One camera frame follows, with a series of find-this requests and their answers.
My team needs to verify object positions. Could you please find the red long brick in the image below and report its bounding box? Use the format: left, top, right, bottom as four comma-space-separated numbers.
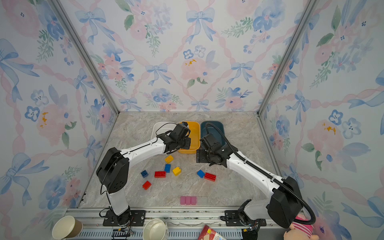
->
204, 173, 217, 182
155, 171, 167, 178

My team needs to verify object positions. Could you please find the yellow plastic bin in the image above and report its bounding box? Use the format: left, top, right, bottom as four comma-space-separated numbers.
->
179, 121, 201, 155

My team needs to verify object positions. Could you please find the white plastic bin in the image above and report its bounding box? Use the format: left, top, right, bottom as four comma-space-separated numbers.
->
150, 122, 177, 144

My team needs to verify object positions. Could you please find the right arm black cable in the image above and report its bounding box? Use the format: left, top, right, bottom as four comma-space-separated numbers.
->
204, 122, 317, 226

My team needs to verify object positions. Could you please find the yellow brick lower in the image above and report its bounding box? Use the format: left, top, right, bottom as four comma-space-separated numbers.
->
173, 167, 182, 176

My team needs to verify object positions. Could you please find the yellow brick studs up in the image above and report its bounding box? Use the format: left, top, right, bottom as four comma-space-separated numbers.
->
165, 155, 174, 164

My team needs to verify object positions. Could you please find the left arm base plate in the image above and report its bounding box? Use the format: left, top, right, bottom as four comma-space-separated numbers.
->
103, 209, 146, 227

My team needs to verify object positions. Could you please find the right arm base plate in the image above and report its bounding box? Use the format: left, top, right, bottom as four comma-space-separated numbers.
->
220, 210, 267, 228

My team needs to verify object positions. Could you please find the brown paper cup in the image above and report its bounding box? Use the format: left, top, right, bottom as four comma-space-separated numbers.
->
52, 216, 84, 240

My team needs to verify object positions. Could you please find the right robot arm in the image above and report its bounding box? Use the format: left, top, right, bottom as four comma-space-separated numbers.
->
200, 134, 303, 229

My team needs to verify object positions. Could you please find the dark teal plastic bin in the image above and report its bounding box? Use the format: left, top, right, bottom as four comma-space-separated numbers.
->
200, 120, 226, 148

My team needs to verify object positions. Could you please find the red snack box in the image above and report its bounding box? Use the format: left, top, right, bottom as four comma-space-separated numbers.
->
198, 225, 226, 240

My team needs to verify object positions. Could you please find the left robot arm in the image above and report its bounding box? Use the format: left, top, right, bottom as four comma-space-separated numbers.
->
96, 122, 191, 216

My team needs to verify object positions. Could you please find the pink block strip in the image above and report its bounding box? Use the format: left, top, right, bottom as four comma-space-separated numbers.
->
180, 196, 197, 206

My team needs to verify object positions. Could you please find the red small brick front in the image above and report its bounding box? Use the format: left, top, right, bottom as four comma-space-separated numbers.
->
142, 181, 152, 190

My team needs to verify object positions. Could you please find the pink plush toy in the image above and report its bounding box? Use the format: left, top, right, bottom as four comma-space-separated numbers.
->
283, 222, 320, 240

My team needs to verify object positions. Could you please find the blue brick right centre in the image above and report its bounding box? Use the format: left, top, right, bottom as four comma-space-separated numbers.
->
197, 170, 205, 179

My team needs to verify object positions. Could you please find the white paper cup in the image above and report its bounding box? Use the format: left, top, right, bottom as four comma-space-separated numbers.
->
143, 219, 169, 240

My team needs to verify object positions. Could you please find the blue small brick left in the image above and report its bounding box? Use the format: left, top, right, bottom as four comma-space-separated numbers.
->
141, 170, 148, 178

